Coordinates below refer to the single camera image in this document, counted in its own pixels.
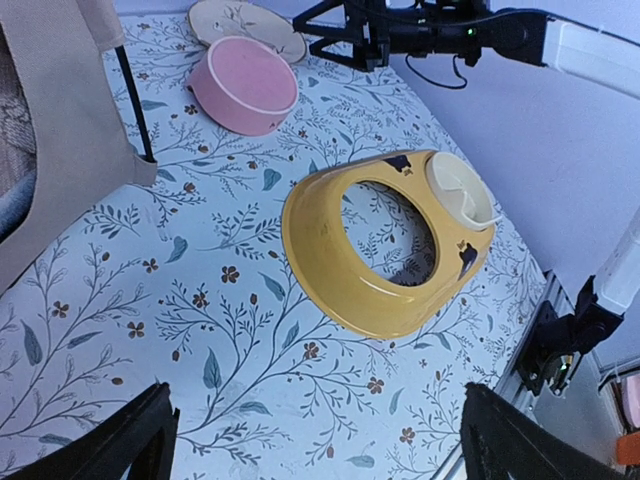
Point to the metal base rail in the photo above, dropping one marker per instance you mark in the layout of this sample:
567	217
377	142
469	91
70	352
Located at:
586	414

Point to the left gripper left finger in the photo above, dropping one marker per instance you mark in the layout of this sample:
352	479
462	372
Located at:
136	442

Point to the yellow double bowl holder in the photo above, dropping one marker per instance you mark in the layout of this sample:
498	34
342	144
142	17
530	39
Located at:
335	277

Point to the beige bird-print plate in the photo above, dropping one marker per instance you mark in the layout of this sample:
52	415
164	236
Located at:
213	20

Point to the pale yellow pet bowl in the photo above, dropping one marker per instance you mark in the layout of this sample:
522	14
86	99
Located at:
461	191

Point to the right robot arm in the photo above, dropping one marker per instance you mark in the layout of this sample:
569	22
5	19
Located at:
542	39

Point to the black flexible tent pole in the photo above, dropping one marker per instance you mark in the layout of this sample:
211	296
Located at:
135	103

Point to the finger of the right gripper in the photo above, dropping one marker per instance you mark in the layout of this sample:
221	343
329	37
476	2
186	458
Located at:
327	49
329	19

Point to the white and brown pillow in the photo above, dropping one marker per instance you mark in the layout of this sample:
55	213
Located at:
18	147

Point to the pink round pet bowl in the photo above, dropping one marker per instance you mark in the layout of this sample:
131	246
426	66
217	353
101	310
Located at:
244	86

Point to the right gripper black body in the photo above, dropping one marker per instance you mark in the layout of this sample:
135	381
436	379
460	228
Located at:
424	28

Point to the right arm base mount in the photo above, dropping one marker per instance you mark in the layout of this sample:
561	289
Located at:
562	333

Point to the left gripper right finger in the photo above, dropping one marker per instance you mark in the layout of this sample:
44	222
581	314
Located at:
500	442

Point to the beige fabric pet tent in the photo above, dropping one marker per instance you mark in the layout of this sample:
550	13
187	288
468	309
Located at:
82	149

